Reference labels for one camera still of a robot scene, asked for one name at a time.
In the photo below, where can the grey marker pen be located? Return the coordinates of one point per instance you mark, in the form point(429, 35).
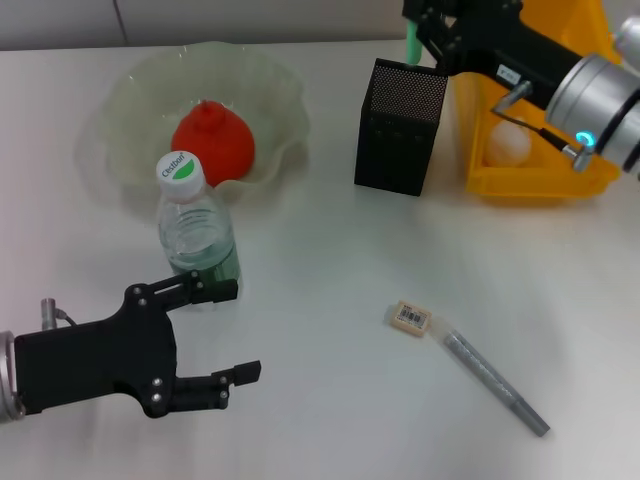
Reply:
point(492, 380)

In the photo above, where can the green pen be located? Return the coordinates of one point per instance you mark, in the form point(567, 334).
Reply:
point(413, 47)

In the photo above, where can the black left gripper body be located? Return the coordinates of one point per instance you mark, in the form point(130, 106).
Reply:
point(90, 360)

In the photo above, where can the beige eraser with barcode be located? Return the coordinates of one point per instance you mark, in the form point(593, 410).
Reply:
point(410, 317)

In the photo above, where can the clear green-label water bottle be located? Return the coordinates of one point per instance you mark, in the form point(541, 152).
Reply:
point(197, 235)

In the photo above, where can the yellow plastic bin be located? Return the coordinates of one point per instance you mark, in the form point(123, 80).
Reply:
point(525, 185)

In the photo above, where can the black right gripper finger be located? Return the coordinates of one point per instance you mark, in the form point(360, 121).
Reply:
point(445, 47)
point(425, 9)

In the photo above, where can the red-orange toy orange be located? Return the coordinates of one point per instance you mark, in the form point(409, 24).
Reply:
point(220, 142)

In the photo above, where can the black mesh pen holder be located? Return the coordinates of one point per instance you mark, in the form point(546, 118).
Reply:
point(395, 135)

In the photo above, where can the white paper ball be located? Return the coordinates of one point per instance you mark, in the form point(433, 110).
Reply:
point(507, 145)

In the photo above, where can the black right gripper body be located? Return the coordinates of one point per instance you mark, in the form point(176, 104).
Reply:
point(500, 45)

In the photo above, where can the clear wavy glass fruit plate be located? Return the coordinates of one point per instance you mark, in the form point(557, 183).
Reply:
point(140, 100)

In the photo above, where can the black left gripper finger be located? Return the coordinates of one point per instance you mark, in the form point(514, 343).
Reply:
point(200, 291)
point(200, 392)

